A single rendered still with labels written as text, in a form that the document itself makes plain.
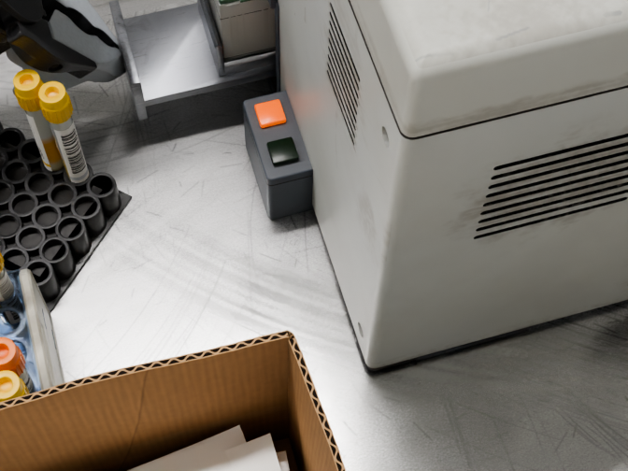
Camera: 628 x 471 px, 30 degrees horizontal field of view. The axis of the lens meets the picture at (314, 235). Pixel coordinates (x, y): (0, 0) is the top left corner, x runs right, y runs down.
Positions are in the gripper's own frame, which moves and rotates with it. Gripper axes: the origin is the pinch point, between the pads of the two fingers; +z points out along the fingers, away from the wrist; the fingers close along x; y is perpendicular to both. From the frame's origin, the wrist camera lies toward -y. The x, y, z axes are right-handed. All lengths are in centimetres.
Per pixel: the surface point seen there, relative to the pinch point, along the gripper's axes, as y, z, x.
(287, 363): -6.9, -4.2, 25.4
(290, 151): -7.5, 3.6, 10.2
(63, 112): 0.7, -6.6, 7.1
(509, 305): -15.2, 8.4, 23.0
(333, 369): -4.1, 7.9, 22.1
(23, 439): 4.9, -9.7, 25.3
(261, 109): -6.8, 3.1, 6.8
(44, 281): 7.6, -1.8, 13.1
